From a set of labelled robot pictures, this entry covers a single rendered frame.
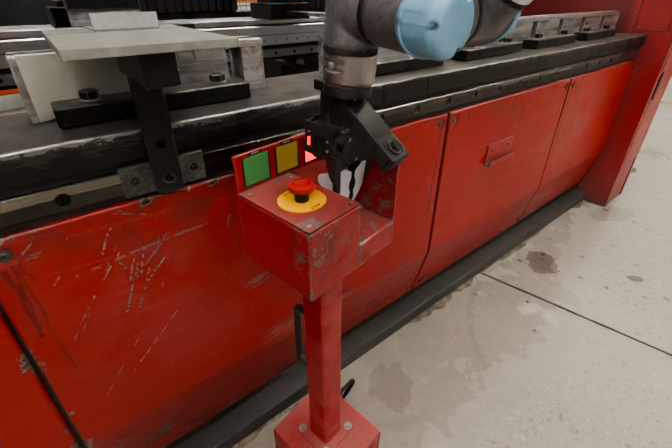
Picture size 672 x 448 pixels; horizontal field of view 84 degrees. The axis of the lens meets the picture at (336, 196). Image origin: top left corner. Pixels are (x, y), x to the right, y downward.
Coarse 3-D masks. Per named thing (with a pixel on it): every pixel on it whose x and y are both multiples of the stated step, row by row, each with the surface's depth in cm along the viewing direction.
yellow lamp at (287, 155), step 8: (288, 144) 60; (296, 144) 61; (280, 152) 59; (288, 152) 60; (296, 152) 62; (280, 160) 60; (288, 160) 61; (296, 160) 62; (280, 168) 60; (288, 168) 62
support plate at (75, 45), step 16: (48, 32) 50; (64, 32) 50; (80, 32) 50; (96, 32) 50; (112, 32) 50; (128, 32) 50; (144, 32) 50; (160, 32) 50; (176, 32) 50; (192, 32) 50; (208, 32) 50; (64, 48) 36; (80, 48) 36; (96, 48) 36; (112, 48) 37; (128, 48) 38; (144, 48) 39; (160, 48) 39; (176, 48) 40; (192, 48) 41; (208, 48) 42
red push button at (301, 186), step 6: (294, 180) 53; (300, 180) 53; (306, 180) 53; (288, 186) 52; (294, 186) 52; (300, 186) 52; (306, 186) 52; (312, 186) 52; (294, 192) 52; (300, 192) 51; (306, 192) 52; (294, 198) 54; (300, 198) 53; (306, 198) 53
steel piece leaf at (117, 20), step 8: (96, 16) 50; (104, 16) 50; (112, 16) 51; (120, 16) 51; (128, 16) 52; (136, 16) 52; (144, 16) 53; (152, 16) 54; (96, 24) 50; (104, 24) 51; (112, 24) 51; (120, 24) 52; (128, 24) 52; (136, 24) 53; (144, 24) 53; (152, 24) 54
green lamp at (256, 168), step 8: (264, 152) 57; (248, 160) 55; (256, 160) 56; (264, 160) 57; (248, 168) 55; (256, 168) 57; (264, 168) 58; (248, 176) 56; (256, 176) 57; (264, 176) 58; (248, 184) 56
